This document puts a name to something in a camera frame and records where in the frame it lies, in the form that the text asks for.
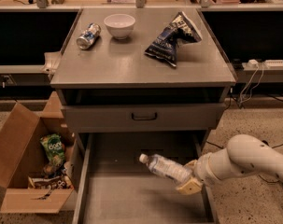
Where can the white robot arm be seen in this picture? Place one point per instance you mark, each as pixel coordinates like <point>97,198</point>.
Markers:
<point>243,156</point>

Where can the clear plastic water bottle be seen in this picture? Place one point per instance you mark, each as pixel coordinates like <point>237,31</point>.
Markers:
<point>166,168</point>

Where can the blue chip bag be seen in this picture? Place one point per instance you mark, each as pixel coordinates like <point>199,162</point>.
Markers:
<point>180,30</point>

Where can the open grey lower drawer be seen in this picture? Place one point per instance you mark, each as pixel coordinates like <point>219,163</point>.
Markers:
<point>115,188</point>

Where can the silver blue soda can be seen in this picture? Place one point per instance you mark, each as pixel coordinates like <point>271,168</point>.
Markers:
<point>89,36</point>

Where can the brown cardboard box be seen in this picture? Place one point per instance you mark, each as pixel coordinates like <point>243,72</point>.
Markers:
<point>22,157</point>

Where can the closed grey upper drawer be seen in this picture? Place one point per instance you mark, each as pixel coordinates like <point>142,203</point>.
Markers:
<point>141,118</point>

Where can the brown snack packet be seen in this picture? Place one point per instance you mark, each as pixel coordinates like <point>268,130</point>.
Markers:
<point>58,182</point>

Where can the grey drawer cabinet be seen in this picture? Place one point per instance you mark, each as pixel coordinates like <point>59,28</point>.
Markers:
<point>117,72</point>

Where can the white power strip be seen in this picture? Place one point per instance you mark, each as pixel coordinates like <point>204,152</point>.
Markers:
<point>263,65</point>

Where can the white ceramic bowl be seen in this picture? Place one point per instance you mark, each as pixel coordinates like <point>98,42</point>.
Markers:
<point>119,26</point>

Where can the green snack bag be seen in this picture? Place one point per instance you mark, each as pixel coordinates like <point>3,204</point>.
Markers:
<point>54,149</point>

